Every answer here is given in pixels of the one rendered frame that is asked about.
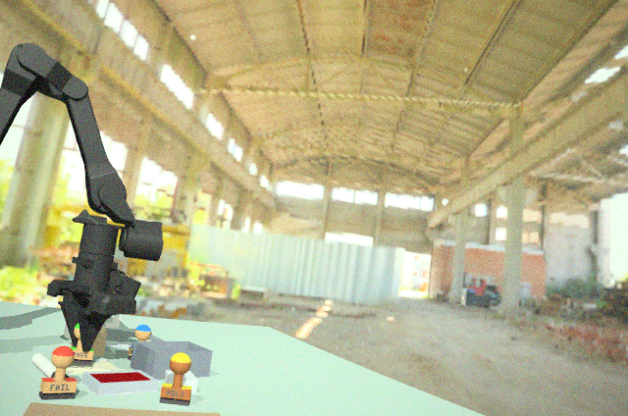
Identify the wooden rubber stamp with yellow knob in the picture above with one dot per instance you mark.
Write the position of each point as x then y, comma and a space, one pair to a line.
177, 393

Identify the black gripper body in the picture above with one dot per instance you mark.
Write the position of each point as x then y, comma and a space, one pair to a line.
91, 283

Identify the tan cardboard box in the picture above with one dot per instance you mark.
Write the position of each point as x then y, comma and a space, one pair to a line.
100, 342

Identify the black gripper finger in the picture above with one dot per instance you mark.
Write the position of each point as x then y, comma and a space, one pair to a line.
71, 317
90, 323

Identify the white mug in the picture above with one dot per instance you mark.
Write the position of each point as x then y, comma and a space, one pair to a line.
107, 324

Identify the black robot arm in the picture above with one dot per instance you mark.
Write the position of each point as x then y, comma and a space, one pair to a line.
30, 70

